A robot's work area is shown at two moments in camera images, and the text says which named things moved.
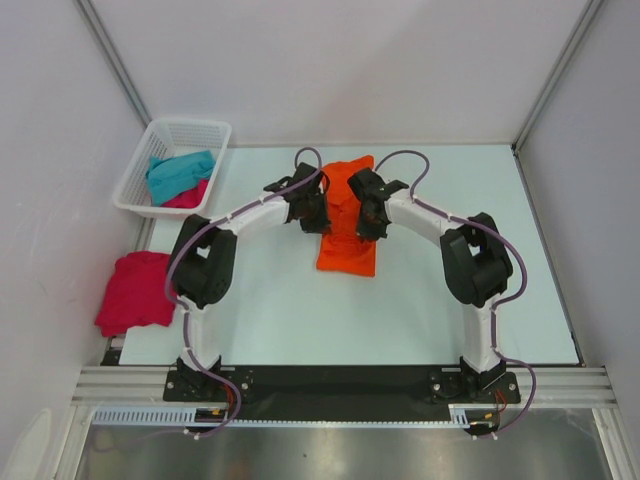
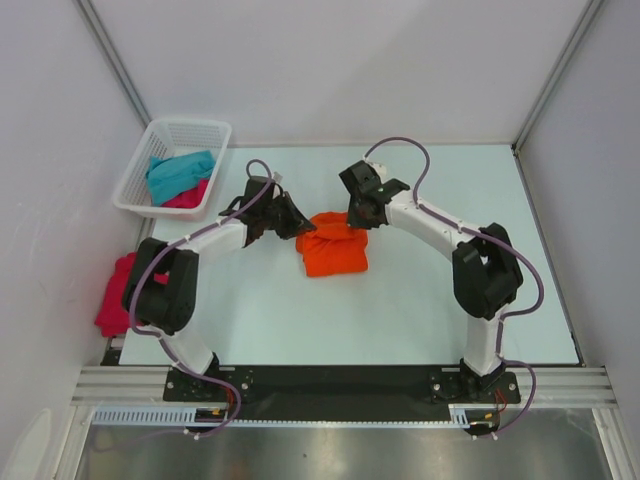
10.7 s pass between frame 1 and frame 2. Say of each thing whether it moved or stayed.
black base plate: stayed
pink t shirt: stayed
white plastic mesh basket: stayed
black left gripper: moved
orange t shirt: moved
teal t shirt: stayed
